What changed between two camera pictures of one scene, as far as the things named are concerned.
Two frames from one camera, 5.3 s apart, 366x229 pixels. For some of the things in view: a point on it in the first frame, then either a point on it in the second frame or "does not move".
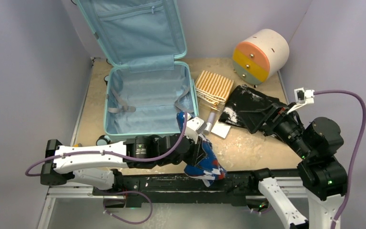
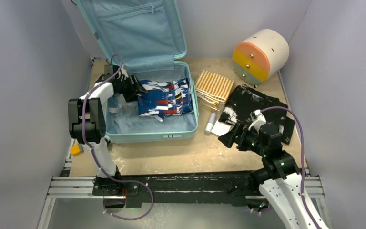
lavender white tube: x=210 y=119 does not move
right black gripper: x=272 y=115 to x=229 y=138
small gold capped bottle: x=215 y=107 does not move
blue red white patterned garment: x=210 y=169 to x=163 y=99
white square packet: x=220 y=129 does not move
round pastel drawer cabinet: x=260 y=56 does not move
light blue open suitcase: x=149 y=90 does not move
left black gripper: x=198 y=152 to x=132 y=95
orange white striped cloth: x=213 y=88 does not move
